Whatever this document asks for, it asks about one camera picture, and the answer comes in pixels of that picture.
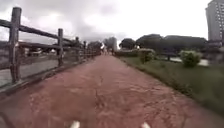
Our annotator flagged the low green hedge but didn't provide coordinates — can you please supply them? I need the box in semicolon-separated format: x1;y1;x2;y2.
114;48;140;58

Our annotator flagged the row of dark trees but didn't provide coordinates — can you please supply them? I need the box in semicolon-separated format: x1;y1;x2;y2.
102;33;209;53

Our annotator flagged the grass strip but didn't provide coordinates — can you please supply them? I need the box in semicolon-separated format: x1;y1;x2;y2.
118;54;224;116

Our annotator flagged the wooden rail fence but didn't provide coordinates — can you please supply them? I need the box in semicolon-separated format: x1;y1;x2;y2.
0;6;105;98

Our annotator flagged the red paved path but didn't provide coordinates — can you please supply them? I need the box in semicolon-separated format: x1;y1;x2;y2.
0;54;224;128

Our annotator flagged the round green bush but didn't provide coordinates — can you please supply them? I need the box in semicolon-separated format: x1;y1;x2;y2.
137;48;156;65
178;49;203;69

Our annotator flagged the robot's own part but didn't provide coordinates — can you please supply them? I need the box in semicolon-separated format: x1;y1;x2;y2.
140;122;151;128
70;120;81;128

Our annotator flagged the tall grey building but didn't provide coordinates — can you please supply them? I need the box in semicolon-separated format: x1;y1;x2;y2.
205;0;224;43

